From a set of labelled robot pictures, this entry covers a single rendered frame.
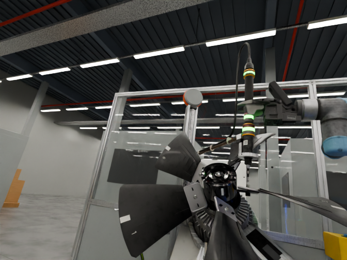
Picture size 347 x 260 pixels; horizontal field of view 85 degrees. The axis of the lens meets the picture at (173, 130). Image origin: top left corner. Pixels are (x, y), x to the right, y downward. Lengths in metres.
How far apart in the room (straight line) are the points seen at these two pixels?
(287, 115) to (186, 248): 0.62
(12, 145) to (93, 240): 4.62
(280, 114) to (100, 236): 1.56
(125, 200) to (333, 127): 0.71
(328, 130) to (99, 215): 1.64
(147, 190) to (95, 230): 1.21
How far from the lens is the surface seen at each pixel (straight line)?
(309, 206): 0.67
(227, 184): 0.65
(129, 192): 0.71
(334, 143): 0.77
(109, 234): 1.78
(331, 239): 1.06
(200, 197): 0.71
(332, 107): 0.81
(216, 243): 0.55
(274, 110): 0.78
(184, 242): 0.87
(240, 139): 0.77
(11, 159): 6.18
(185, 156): 0.84
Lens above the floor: 1.14
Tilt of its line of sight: 18 degrees up
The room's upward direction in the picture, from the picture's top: 8 degrees clockwise
